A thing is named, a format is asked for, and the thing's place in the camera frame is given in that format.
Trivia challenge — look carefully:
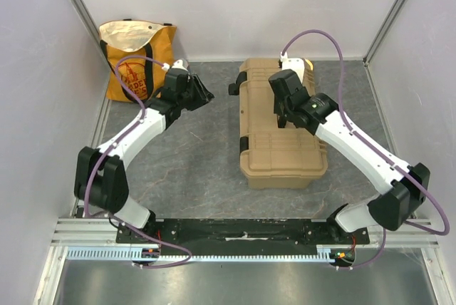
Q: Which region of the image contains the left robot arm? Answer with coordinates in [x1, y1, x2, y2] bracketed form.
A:
[74, 67, 214, 243]

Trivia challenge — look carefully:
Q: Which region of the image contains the tan plastic tool box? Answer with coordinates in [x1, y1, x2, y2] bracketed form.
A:
[229, 58, 328, 190]

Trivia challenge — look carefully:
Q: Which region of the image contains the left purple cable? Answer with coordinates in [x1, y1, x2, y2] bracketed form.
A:
[83, 55, 193, 269]

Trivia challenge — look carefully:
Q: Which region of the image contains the yellow tote bag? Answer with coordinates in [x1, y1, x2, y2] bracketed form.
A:
[98, 19, 177, 103]

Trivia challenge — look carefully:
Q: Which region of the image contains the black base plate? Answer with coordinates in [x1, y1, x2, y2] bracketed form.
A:
[115, 217, 370, 247]

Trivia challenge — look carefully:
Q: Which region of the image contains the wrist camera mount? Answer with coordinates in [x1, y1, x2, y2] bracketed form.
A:
[162, 59, 189, 73]
[279, 53, 306, 84]

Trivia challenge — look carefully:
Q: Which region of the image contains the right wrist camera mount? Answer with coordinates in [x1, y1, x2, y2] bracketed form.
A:
[279, 53, 306, 84]

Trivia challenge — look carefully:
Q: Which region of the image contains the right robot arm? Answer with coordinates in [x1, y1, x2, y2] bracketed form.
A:
[269, 69, 430, 244]

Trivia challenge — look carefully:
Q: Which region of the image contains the slotted cable duct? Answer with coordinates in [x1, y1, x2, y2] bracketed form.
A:
[66, 246, 341, 263]

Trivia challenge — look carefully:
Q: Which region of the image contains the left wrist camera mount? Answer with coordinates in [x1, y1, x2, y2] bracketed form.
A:
[162, 59, 189, 73]

